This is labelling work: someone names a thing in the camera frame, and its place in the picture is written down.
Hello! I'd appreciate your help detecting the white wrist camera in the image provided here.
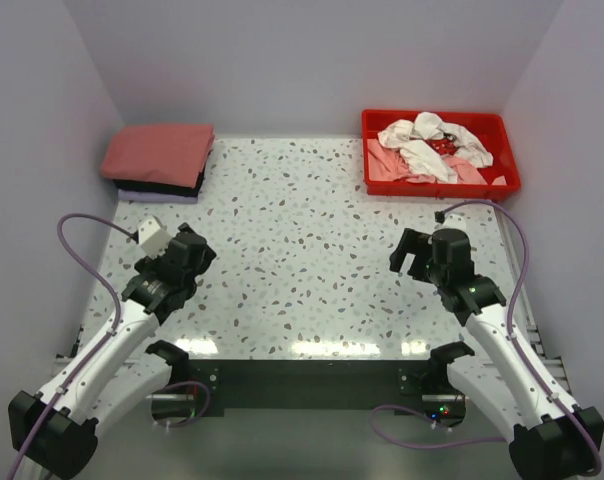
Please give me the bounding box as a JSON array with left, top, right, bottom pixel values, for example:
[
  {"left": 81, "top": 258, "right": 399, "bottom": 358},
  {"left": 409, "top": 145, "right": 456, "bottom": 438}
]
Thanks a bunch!
[
  {"left": 136, "top": 216, "right": 171, "bottom": 258},
  {"left": 435, "top": 211, "right": 467, "bottom": 232}
]

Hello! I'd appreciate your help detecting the pink t shirt in bin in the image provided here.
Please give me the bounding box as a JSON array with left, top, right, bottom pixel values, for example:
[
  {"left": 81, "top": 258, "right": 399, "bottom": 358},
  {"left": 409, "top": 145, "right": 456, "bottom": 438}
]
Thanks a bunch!
[{"left": 366, "top": 139, "right": 488, "bottom": 185}]

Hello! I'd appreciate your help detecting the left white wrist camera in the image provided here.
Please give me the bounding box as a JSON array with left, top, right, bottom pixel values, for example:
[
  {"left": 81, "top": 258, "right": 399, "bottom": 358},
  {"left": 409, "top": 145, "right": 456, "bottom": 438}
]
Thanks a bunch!
[{"left": 136, "top": 216, "right": 171, "bottom": 258}]

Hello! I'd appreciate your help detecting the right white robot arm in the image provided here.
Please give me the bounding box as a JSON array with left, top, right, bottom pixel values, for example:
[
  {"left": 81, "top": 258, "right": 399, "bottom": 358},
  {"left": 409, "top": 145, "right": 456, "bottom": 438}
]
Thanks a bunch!
[{"left": 390, "top": 228, "right": 604, "bottom": 479}]

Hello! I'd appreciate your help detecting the white printed t shirt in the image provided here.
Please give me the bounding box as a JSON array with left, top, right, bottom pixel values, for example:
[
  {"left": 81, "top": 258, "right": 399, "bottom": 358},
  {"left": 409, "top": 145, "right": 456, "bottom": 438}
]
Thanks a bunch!
[{"left": 373, "top": 112, "right": 494, "bottom": 173}]

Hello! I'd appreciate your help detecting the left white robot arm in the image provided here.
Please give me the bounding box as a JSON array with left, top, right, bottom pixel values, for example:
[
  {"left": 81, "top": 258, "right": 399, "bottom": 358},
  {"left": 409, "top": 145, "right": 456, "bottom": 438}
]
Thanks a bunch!
[{"left": 7, "top": 217, "right": 216, "bottom": 479}]

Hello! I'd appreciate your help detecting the folded black t shirt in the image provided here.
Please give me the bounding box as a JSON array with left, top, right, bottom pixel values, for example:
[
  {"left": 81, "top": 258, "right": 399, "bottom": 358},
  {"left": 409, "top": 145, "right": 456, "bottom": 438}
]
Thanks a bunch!
[{"left": 100, "top": 142, "right": 212, "bottom": 197}]

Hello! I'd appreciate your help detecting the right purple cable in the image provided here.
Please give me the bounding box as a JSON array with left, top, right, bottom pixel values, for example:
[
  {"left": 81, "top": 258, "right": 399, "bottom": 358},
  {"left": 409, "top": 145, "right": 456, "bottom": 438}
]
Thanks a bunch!
[{"left": 371, "top": 198, "right": 603, "bottom": 476}]

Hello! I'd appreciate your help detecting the folded lavender t shirt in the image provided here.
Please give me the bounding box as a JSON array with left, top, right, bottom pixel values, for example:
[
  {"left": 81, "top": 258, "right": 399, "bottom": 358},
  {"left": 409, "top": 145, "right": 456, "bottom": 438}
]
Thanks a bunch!
[{"left": 118, "top": 189, "right": 198, "bottom": 205}]

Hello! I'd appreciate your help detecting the red plastic bin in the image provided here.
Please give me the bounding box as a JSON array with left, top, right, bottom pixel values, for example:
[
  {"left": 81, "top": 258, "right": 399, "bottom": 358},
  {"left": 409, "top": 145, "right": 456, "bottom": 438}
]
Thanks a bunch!
[{"left": 361, "top": 109, "right": 521, "bottom": 202}]

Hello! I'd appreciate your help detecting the folded salmon pink t shirt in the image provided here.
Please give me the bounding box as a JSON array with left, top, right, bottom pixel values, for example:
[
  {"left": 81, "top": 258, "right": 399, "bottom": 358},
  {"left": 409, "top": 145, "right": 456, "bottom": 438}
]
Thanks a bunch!
[{"left": 100, "top": 123, "right": 214, "bottom": 188}]

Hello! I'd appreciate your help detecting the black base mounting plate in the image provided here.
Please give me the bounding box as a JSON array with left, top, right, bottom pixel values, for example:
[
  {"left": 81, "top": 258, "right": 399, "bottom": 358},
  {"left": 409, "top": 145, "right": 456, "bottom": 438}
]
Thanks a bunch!
[{"left": 149, "top": 357, "right": 468, "bottom": 426}]

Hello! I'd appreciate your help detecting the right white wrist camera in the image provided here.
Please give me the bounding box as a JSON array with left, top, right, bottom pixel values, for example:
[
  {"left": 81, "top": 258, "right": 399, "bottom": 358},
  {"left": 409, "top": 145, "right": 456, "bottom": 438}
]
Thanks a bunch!
[{"left": 435, "top": 211, "right": 467, "bottom": 232}]

